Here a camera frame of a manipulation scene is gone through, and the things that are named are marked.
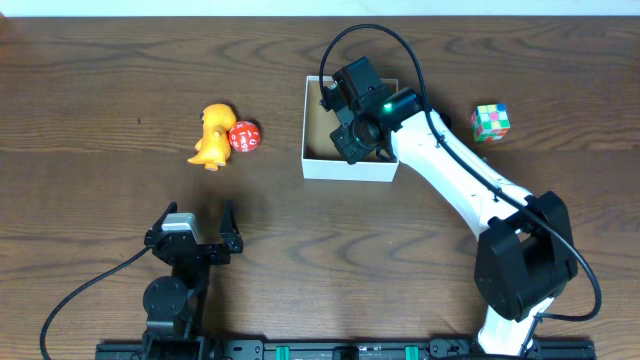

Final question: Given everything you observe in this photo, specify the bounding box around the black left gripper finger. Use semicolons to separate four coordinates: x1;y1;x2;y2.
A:
151;201;177;233
219;201;240;243

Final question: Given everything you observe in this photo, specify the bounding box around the white cardboard box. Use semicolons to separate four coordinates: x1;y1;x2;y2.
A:
301;75;399;182

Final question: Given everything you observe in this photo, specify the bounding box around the multicoloured puzzle cube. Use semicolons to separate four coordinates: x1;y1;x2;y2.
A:
470;103;511;143

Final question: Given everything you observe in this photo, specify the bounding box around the black round knob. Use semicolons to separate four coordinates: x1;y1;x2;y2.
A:
439;113;452;130

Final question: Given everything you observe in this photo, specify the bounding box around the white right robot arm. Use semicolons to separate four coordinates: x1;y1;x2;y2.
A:
319;57;578;356

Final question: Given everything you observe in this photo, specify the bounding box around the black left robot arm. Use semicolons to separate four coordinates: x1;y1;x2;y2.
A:
141;201;244;360

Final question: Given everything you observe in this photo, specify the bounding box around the orange dinosaur toy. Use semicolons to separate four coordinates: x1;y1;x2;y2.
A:
188;103;237;171

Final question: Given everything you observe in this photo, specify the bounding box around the red number ball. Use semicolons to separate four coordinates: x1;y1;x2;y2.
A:
228;121;261;153

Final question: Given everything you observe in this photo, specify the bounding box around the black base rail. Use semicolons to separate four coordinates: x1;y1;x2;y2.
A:
94;337;597;360

